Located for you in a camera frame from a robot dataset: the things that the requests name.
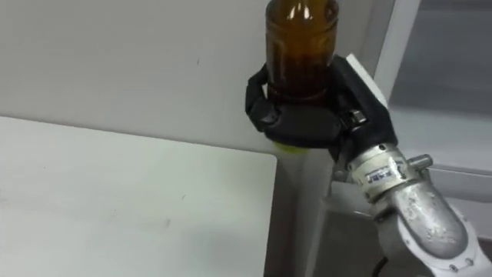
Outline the brown glass bottle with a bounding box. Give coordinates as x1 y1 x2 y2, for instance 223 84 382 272
264 0 340 155

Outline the white desk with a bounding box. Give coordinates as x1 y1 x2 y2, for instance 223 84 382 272
0 115 278 277

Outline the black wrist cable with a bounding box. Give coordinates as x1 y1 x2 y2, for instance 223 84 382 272
371 255 390 277

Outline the grey fridge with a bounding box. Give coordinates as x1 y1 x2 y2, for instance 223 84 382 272
321 0 492 277

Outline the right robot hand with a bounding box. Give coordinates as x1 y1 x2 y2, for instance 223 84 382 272
244 52 400 167

